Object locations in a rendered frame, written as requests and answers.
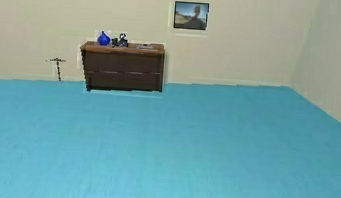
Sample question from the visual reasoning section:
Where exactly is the brown chest of drawers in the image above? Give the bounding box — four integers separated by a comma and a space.
76, 38, 167, 96

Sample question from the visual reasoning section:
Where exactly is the black small figurine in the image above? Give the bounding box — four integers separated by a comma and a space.
111, 32, 130, 49

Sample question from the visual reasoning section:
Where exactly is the blue round vase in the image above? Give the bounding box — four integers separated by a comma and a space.
96, 30, 112, 47

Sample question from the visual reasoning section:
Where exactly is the thin dark floor stand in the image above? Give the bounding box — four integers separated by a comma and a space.
47, 57, 67, 83

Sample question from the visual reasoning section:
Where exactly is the dark framed wall picture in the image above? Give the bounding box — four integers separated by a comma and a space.
172, 0, 210, 31

